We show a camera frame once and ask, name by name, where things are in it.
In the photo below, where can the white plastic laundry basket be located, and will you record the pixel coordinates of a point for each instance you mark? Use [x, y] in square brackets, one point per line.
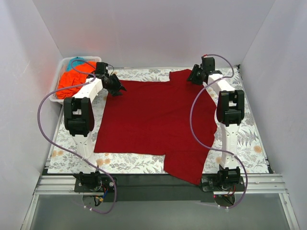
[61, 68]

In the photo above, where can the teal t-shirt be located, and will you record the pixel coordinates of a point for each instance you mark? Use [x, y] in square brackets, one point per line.
[73, 61]

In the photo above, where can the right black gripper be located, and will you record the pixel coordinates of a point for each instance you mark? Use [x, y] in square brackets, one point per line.
[195, 74]

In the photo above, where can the floral patterned table mat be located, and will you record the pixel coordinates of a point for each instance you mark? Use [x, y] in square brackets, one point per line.
[249, 149]

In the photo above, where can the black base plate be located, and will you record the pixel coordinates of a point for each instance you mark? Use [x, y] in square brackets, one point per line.
[156, 195]

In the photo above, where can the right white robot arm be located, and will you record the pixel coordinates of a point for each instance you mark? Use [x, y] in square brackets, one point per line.
[230, 112]

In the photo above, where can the dark red t-shirt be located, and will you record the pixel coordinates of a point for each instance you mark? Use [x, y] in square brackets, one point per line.
[174, 119]

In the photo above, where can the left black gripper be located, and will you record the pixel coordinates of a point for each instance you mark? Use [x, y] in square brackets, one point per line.
[114, 83]

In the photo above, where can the aluminium frame rail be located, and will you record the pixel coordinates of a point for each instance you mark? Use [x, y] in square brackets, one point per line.
[66, 184]

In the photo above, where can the orange t-shirt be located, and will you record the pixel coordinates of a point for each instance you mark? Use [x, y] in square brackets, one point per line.
[73, 77]

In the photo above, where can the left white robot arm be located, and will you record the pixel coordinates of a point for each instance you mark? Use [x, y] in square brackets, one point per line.
[79, 121]

